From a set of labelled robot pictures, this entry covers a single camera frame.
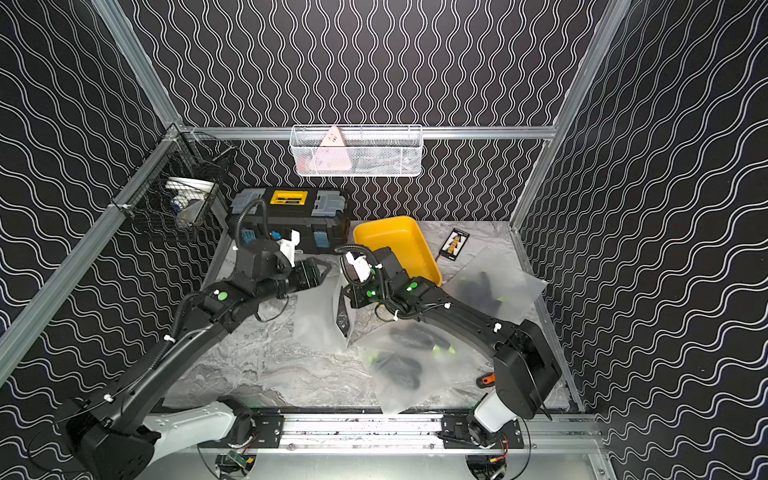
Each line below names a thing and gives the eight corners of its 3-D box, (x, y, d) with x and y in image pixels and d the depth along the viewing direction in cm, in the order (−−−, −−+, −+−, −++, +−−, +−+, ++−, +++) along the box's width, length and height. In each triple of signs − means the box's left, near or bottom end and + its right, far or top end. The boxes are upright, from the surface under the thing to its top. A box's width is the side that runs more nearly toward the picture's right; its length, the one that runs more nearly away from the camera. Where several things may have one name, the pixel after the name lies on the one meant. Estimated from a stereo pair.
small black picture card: (438, 254, 113) (439, 251, 111) (452, 230, 121) (453, 227, 119) (456, 262, 111) (457, 258, 109) (470, 237, 119) (471, 233, 117)
